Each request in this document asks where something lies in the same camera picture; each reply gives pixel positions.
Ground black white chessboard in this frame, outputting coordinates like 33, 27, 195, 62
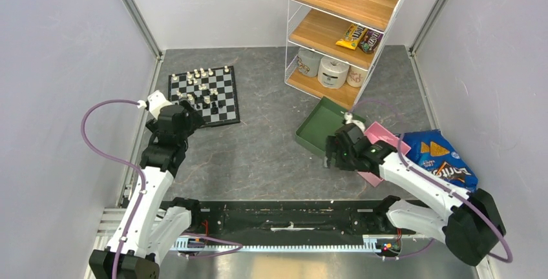
167, 65, 240, 127

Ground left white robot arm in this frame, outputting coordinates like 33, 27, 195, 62
81, 90, 204, 278

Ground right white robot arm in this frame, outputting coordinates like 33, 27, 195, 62
324, 112, 514, 266

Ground pink square tray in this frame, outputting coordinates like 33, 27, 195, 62
358, 121, 399, 187

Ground green square tray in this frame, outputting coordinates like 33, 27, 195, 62
295, 97, 347, 157

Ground white toilet paper roll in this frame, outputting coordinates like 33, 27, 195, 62
317, 56, 350, 89

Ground blue Doritos chip bag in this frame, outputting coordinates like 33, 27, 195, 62
403, 129, 478, 192

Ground grey mug with drawing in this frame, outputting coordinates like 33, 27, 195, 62
297, 48, 323, 78

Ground brown M&M candy bag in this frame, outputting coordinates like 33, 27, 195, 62
359, 29, 384, 54

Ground yellow M&M candy bag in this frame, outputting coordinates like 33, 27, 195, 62
335, 23, 368, 50

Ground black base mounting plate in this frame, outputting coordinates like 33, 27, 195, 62
188, 200, 399, 246

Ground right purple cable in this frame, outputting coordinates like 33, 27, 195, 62
348, 98, 514, 264

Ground purple cable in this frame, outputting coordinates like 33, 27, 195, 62
348, 98, 514, 264
81, 99, 243, 279

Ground white wire wooden shelf unit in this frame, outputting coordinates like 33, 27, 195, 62
286, 0, 405, 84

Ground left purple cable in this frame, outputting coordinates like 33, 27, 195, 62
81, 99, 243, 279

